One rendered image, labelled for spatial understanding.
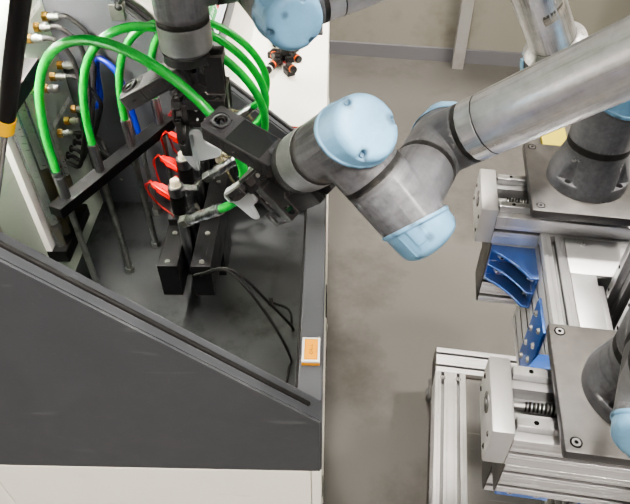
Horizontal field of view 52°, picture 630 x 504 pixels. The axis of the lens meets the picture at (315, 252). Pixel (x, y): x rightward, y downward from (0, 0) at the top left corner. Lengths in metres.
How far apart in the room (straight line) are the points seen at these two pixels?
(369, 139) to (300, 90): 1.04
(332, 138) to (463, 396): 1.39
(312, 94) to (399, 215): 1.01
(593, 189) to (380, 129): 0.72
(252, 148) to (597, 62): 0.39
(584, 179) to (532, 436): 0.51
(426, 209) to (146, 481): 0.77
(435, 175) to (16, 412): 0.73
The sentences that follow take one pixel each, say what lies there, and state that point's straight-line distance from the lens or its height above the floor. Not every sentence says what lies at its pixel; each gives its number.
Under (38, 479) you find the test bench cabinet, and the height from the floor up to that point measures 0.74.
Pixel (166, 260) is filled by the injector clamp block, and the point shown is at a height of 0.98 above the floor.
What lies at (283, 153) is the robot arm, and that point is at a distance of 0.74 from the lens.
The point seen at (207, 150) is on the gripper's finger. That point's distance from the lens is 1.04.
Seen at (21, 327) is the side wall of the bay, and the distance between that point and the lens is 0.92.
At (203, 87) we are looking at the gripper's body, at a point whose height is 1.34.
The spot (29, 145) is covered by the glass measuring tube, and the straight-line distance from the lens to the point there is 1.24.
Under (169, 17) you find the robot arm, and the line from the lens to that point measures 0.92.
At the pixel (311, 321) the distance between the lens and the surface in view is 1.13.
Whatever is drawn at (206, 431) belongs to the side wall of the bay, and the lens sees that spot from 1.06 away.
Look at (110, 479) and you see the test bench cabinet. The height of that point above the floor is 0.75.
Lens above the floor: 1.82
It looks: 44 degrees down
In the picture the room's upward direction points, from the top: 1 degrees counter-clockwise
